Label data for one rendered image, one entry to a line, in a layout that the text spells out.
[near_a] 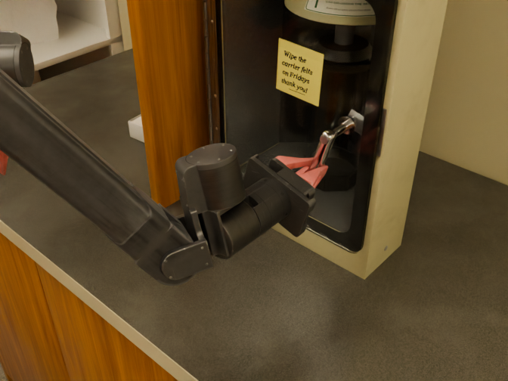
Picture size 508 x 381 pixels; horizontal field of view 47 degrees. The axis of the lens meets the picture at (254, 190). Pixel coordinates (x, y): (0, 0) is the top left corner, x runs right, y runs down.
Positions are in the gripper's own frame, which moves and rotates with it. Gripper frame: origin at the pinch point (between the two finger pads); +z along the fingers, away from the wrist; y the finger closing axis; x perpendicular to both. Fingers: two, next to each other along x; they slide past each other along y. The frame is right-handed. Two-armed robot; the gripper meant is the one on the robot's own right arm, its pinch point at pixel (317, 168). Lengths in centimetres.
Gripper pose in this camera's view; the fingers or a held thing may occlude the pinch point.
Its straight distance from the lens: 79.9
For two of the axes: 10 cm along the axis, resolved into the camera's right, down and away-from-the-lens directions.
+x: -1.8, 6.8, 7.1
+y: -7.2, -5.8, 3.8
